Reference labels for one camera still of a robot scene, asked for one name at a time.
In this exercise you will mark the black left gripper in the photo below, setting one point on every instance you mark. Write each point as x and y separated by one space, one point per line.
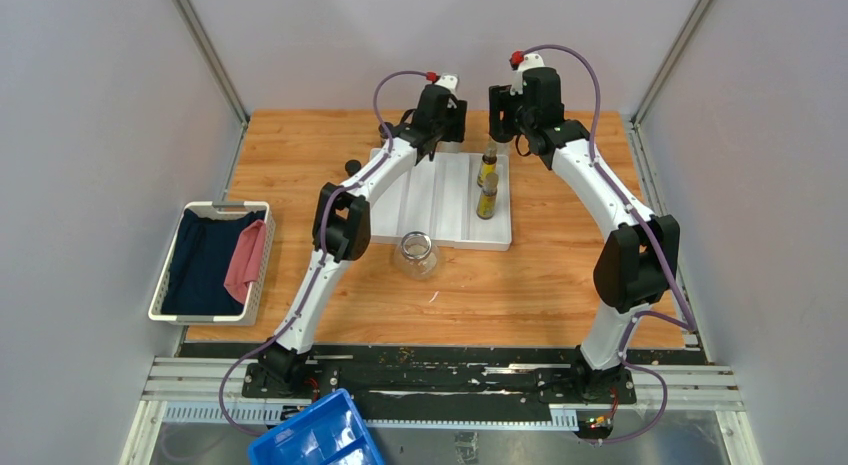
456 116

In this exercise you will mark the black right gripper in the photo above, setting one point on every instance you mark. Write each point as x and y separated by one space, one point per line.
502 99

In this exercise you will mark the small spice bottle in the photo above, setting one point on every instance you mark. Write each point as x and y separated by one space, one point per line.
385 131
352 167

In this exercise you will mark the black-lid shaker jar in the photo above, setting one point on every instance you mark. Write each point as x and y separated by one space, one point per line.
450 147
503 148

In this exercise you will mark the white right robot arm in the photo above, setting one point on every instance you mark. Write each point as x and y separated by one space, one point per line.
638 259

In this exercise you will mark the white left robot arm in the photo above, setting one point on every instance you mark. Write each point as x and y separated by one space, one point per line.
342 229

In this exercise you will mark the white divided tray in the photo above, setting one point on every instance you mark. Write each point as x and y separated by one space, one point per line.
437 197

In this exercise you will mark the clear glass jar near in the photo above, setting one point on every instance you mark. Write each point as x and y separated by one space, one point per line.
416 255

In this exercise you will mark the pink cloth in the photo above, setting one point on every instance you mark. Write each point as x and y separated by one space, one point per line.
245 264

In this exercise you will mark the white laundry basket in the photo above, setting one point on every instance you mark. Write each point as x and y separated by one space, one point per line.
222 211

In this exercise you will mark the dark blue cloth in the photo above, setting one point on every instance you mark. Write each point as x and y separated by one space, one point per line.
199 263

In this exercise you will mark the blue plastic bin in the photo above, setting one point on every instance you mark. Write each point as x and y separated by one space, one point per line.
330 431

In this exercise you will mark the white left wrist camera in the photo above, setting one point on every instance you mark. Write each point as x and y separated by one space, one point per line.
449 82

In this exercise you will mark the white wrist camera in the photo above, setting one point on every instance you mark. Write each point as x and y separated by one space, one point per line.
449 82
530 61

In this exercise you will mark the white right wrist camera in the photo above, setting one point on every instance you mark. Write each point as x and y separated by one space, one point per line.
530 61

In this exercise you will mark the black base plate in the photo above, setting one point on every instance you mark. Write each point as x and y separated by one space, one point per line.
462 384

